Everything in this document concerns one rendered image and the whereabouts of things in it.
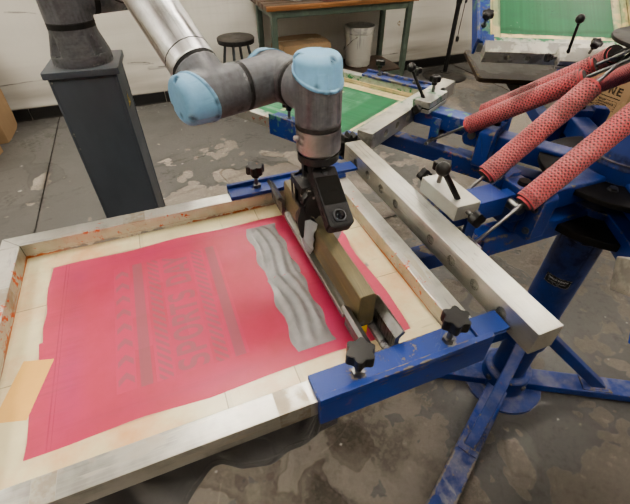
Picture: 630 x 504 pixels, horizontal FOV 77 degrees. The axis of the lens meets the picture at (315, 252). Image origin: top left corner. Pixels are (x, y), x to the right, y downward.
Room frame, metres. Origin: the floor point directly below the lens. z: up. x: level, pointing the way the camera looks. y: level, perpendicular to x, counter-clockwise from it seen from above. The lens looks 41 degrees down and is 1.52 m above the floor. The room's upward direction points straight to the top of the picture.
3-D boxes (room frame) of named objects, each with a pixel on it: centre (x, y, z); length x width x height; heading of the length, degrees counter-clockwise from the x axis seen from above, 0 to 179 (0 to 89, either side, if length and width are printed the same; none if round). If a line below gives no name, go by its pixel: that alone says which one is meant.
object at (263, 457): (0.31, 0.16, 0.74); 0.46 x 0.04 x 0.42; 112
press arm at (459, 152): (1.30, -0.30, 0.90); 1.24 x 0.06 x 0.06; 52
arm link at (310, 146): (0.62, 0.00, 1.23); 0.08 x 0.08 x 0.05
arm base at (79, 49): (1.16, 0.63, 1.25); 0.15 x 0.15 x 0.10
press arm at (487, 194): (0.73, -0.33, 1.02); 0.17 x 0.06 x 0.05; 112
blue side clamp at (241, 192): (0.87, 0.07, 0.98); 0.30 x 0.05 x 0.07; 112
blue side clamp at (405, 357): (0.35, -0.14, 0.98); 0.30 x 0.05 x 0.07; 112
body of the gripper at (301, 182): (0.63, 0.00, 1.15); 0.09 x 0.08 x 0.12; 22
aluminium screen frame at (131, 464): (0.52, 0.19, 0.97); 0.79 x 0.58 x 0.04; 112
